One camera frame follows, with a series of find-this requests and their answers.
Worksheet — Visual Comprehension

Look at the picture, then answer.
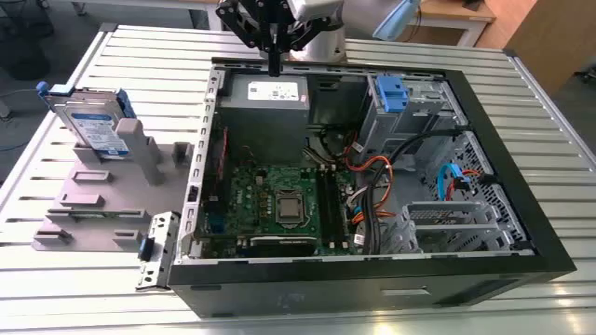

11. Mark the black graphics card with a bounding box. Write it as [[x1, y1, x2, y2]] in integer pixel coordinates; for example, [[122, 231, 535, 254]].
[[236, 235, 319, 258]]

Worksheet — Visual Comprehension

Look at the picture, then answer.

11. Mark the hard disk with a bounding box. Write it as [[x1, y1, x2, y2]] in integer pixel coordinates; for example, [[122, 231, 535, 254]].
[[36, 81, 138, 158]]

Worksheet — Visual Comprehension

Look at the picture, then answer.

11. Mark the black round bin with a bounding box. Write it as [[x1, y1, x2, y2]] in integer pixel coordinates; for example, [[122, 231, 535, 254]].
[[0, 33, 54, 82]]

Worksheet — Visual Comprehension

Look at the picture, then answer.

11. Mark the black PC case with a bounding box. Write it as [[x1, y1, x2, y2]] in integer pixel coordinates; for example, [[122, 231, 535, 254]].
[[167, 57, 578, 319]]

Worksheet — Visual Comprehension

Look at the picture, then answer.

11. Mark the blue data wire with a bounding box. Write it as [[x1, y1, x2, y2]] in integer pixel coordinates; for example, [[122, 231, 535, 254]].
[[436, 163, 470, 203]]

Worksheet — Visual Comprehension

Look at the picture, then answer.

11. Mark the silver slot bracket, blue latch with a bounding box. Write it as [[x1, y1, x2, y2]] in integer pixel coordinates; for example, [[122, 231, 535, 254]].
[[135, 210, 183, 292]]

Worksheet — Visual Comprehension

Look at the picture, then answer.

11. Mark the grey metal disk bay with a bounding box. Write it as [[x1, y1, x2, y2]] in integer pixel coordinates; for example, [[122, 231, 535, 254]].
[[398, 200, 532, 255]]

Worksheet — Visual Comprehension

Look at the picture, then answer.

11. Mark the grey metal drive cage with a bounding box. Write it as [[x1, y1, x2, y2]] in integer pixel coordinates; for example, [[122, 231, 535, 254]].
[[358, 73, 468, 165]]

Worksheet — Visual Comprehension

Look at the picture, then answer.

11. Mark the grey power supply unit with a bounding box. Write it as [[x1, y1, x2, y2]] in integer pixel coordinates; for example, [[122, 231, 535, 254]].
[[218, 75, 311, 168]]

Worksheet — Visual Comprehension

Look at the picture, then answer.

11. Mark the green RAM stick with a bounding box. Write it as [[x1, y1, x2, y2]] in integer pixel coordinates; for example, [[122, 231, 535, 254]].
[[70, 209, 140, 219]]

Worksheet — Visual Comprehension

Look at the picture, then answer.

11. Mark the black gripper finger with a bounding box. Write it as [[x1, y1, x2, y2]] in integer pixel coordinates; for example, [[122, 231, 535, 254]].
[[275, 15, 344, 77], [216, 0, 276, 77]]

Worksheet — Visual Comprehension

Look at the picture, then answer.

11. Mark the green motherboard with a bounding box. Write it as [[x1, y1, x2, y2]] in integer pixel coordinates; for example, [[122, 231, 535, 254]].
[[199, 163, 366, 259]]

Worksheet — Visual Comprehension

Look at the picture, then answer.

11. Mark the wooden desk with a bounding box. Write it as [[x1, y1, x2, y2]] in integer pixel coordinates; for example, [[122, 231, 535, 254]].
[[400, 0, 498, 49]]

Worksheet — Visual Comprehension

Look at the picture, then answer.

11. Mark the black cable bundle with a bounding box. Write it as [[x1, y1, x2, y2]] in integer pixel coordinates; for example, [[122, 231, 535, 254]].
[[360, 128, 467, 255]]

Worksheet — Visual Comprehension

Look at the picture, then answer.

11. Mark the blue drive cage latch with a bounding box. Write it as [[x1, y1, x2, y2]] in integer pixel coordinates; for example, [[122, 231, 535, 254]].
[[375, 75, 411, 114]]

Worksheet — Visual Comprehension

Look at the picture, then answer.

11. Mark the wooden cabinet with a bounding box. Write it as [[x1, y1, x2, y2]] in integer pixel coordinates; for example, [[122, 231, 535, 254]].
[[504, 0, 596, 96]]

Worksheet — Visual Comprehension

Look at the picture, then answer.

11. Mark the orange power wire bundle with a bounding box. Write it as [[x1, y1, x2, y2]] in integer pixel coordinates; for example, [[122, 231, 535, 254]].
[[343, 131, 398, 226]]

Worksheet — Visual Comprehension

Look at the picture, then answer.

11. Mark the CPU in socket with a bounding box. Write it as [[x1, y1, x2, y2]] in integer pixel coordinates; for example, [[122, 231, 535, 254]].
[[272, 188, 311, 230]]

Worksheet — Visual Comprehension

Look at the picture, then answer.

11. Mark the grey parts rack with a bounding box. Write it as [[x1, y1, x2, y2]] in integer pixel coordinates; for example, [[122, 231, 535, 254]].
[[32, 118, 196, 252]]

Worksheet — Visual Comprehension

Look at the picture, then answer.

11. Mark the black RAM slot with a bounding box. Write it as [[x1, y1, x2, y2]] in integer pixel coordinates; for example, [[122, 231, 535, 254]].
[[327, 163, 350, 248], [315, 163, 335, 249]]

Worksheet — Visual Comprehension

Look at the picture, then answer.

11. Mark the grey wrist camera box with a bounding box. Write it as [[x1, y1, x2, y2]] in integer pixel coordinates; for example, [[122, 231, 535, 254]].
[[286, 0, 344, 22]]

